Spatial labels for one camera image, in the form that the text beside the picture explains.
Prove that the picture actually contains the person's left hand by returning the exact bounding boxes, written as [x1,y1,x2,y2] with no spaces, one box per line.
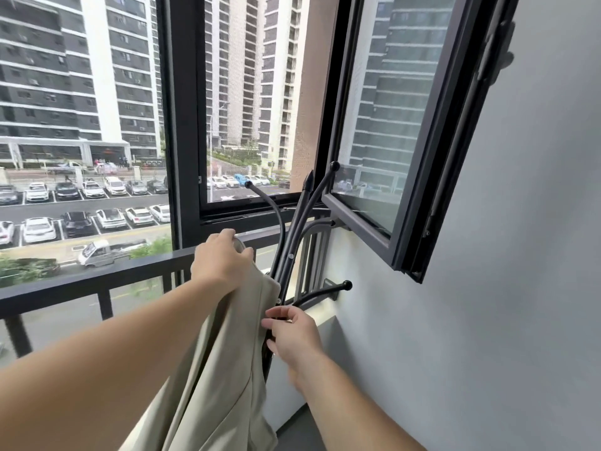
[191,228,257,297]

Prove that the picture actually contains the person's right hand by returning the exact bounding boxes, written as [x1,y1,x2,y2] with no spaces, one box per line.
[261,305,326,373]

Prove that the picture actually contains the black metal coat rack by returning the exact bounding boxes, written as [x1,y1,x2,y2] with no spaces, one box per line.
[244,160,353,386]

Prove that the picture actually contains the beige jacket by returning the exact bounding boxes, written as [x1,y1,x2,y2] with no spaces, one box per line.
[120,237,283,451]

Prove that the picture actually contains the person's right forearm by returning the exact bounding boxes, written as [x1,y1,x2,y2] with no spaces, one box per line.
[287,354,429,451]

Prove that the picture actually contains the person's left forearm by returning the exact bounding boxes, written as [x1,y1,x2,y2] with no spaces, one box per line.
[0,273,231,451]

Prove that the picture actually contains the black balcony railing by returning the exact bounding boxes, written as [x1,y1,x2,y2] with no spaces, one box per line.
[0,226,303,358]

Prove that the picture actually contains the rows of parked cars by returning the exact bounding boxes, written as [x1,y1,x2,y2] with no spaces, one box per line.
[0,173,292,247]

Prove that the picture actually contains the beige apartment tower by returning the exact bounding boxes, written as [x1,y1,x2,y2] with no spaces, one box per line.
[205,0,311,172]

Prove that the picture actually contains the green roadside shrubs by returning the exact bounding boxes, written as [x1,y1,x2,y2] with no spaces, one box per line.
[0,236,173,289]

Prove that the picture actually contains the open black window sash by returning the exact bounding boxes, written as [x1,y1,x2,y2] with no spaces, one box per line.
[321,0,522,283]

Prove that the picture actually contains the grey white apartment tower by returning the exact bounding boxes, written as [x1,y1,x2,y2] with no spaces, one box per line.
[0,0,166,170]

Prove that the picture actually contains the black fixed window frame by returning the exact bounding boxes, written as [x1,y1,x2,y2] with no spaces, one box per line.
[154,0,368,260]

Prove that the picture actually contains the black window handle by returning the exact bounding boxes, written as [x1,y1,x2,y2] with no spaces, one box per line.
[478,21,515,88]

